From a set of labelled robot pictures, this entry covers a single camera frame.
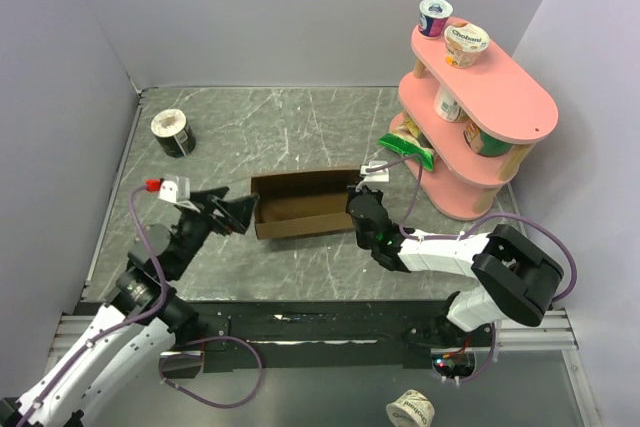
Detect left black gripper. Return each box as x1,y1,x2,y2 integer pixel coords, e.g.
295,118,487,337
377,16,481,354
168,185,258,278

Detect brown cardboard box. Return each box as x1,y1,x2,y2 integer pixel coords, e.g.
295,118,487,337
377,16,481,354
251,167,361,240

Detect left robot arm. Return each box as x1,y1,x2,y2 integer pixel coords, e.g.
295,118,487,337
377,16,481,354
1,178,259,426

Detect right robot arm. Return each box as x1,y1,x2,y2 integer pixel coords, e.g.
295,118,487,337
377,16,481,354
346,186,564,347

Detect green chips bag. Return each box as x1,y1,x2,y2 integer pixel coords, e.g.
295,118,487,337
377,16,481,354
378,116,437,172

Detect black-label yogurt cup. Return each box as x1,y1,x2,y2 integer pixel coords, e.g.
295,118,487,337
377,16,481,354
150,108,197,158

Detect white cup middle shelf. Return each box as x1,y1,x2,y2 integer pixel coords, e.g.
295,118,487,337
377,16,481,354
434,86,468,123

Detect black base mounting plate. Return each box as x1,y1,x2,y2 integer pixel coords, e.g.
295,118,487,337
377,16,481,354
177,300,491,373

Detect green cup middle shelf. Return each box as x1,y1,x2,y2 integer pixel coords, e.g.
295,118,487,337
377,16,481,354
463,120,512,157

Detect pink three-tier shelf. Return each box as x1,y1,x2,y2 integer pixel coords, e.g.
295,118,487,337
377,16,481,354
390,31,559,220

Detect orange Chobani yogurt cup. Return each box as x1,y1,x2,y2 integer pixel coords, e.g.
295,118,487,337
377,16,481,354
444,21,491,69

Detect yogurt cup bottom edge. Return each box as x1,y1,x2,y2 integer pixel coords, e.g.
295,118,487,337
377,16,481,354
386,389,435,427

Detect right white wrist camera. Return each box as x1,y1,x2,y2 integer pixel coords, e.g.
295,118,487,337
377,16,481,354
360,161,390,185

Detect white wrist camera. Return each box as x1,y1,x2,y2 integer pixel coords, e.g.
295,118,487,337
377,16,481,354
360,161,390,185
145,175,194,209

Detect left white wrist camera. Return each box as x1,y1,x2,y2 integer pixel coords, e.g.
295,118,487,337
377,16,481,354
145,175,194,209

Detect aluminium rail frame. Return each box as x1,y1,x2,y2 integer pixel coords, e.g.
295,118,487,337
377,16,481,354
84,314,601,426

